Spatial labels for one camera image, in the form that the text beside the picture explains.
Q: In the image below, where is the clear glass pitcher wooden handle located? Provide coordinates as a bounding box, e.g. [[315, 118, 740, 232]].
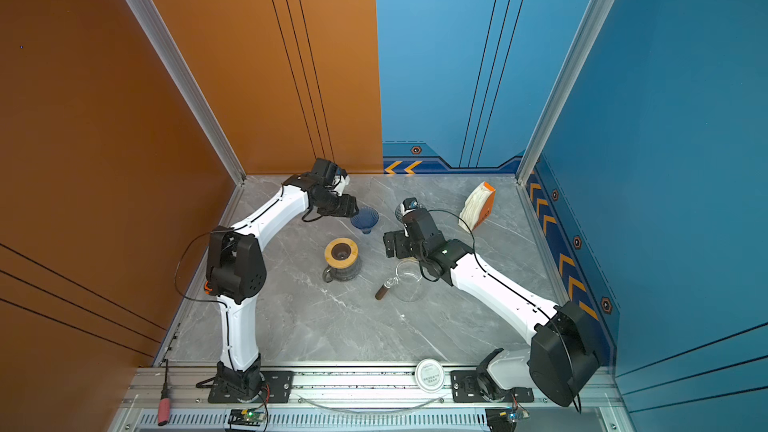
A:
[[374, 258, 426, 303]]

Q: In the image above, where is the aluminium right corner post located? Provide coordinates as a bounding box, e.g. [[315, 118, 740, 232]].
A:
[[516, 0, 615, 186]]

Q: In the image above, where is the orange coffee filter pack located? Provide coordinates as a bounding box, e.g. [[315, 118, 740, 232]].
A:
[[459, 182, 496, 232]]

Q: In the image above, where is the green circuit board left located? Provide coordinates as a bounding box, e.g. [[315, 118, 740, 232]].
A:
[[226, 408, 268, 431]]

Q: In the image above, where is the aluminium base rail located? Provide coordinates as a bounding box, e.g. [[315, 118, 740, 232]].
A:
[[109, 362, 634, 431]]

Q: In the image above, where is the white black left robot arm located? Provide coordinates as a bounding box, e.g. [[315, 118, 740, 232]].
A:
[[204, 169, 359, 403]]

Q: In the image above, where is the grey ribbed glass dripper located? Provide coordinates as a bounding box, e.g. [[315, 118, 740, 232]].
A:
[[395, 197, 420, 223]]

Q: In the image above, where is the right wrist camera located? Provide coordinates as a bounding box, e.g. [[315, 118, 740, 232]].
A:
[[400, 197, 421, 215]]

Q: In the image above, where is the blue ribbed glass dripper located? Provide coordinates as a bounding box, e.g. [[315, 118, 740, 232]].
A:
[[350, 206, 379, 234]]

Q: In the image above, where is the aluminium corner post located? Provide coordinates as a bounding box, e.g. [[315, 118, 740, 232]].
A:
[[97, 0, 247, 185], [516, 0, 615, 186]]

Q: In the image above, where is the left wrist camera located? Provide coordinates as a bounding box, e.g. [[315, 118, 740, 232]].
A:
[[311, 158, 350, 195]]

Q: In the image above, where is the white round lid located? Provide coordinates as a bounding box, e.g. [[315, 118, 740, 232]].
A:
[[414, 359, 445, 393]]

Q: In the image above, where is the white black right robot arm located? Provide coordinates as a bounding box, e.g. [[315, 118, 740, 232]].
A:
[[383, 197, 601, 410]]

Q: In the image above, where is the circuit board right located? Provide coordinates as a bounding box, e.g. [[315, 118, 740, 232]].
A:
[[485, 408, 530, 432]]

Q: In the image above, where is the red handled screwdriver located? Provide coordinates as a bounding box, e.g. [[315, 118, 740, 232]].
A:
[[157, 361, 171, 427]]

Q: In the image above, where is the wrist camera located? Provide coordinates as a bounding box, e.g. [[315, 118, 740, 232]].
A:
[[400, 197, 421, 215], [311, 158, 350, 195]]

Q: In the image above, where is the ribbed glass coffee server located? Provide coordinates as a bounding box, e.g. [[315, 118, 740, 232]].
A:
[[322, 254, 362, 283]]

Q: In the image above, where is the bamboo dripper ring stand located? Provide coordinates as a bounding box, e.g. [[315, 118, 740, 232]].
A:
[[324, 238, 359, 264]]

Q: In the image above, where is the aluminium left corner post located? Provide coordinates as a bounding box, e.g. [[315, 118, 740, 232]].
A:
[[97, 0, 247, 185]]

